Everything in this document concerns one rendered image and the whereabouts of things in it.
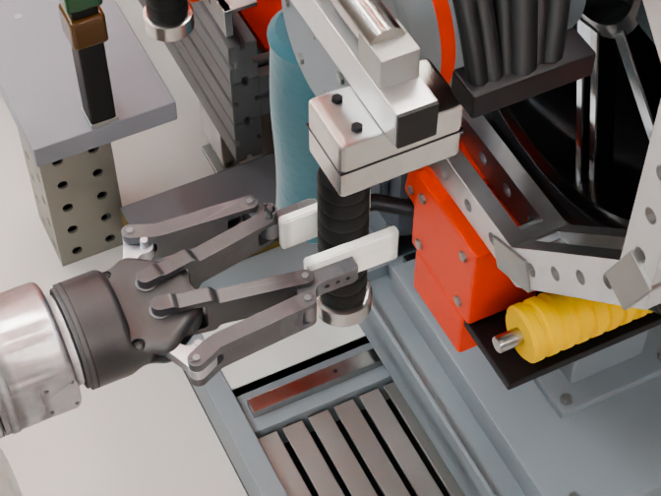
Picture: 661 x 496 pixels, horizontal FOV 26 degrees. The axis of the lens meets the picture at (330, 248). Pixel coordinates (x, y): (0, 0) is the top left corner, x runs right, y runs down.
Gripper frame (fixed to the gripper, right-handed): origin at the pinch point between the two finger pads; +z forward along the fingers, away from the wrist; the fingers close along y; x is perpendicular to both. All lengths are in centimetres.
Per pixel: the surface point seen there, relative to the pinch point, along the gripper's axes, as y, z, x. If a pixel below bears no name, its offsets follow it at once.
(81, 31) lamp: -53, -3, -23
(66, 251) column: -73, -6, -80
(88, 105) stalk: -54, -4, -35
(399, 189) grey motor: -40, 28, -50
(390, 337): -31, 23, -66
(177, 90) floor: -98, 21, -83
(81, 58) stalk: -54, -4, -27
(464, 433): -16, 25, -68
